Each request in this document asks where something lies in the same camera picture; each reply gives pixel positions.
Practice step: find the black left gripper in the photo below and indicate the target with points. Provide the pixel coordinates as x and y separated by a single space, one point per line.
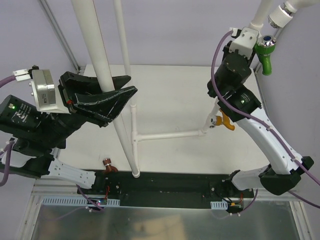
66 93

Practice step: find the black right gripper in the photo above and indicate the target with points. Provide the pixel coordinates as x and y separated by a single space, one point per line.
227 51

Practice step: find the white PVC pipe frame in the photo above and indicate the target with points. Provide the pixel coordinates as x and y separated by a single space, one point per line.
100 50

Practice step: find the brown water faucet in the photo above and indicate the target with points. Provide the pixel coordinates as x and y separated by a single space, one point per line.
109 168

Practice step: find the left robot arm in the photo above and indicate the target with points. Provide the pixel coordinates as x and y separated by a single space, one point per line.
38 129

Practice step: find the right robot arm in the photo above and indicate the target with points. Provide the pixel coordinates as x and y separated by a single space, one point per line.
239 105

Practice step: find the green water faucet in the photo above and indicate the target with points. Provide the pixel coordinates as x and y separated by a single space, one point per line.
264 47

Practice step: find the orange water faucet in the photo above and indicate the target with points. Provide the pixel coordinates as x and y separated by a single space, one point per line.
223 120

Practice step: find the white water faucet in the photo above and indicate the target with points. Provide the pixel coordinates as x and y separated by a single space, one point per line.
282 15

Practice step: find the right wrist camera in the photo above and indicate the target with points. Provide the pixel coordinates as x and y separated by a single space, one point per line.
248 37

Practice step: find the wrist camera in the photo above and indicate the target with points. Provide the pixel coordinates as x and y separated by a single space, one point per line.
248 37
46 95

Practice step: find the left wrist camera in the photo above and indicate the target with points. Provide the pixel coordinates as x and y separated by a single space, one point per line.
46 95

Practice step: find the left aluminium frame post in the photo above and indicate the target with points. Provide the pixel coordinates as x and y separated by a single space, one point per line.
59 34

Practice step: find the left white cable duct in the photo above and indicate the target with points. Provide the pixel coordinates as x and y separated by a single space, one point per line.
79 201

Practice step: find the white cable duct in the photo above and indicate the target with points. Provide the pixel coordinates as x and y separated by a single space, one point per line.
219 205
79 201

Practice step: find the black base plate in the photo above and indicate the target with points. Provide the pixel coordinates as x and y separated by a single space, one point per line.
163 190

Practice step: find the right white cable duct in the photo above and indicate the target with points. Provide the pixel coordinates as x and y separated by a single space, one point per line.
219 205

